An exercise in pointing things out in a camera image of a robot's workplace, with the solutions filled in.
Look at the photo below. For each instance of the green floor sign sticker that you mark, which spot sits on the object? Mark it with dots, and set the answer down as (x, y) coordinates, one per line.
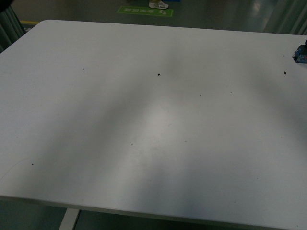
(145, 11)

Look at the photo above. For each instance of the yellow floor tape line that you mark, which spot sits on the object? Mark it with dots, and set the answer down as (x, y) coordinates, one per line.
(29, 22)

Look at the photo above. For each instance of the grey curtain right side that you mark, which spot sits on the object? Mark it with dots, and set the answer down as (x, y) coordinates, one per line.
(294, 18)

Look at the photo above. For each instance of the grey curtain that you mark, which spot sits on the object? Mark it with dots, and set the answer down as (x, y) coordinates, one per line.
(294, 18)
(11, 28)

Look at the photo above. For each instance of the grey curtain left side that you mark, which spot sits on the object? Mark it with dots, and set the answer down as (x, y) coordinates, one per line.
(11, 28)

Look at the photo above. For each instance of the white table leg frame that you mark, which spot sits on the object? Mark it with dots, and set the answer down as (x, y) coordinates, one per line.
(70, 219)

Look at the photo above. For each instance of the red push button switch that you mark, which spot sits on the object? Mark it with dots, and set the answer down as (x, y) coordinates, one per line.
(300, 55)

